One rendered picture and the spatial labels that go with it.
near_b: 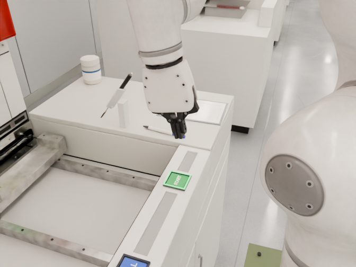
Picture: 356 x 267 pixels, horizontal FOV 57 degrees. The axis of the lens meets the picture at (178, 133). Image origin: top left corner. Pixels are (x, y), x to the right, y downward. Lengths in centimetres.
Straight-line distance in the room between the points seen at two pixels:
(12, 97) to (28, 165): 22
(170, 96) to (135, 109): 46
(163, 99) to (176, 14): 16
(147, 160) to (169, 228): 36
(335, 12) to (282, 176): 16
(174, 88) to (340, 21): 37
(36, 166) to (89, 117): 22
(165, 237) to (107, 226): 26
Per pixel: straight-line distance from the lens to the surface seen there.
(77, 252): 85
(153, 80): 65
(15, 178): 105
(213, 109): 109
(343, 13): 35
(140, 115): 107
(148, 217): 73
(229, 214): 206
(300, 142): 32
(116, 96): 96
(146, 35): 61
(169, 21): 61
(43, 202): 103
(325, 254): 46
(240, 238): 195
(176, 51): 62
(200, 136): 96
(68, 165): 109
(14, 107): 114
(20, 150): 118
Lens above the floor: 150
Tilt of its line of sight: 33 degrees down
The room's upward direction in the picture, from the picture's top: straight up
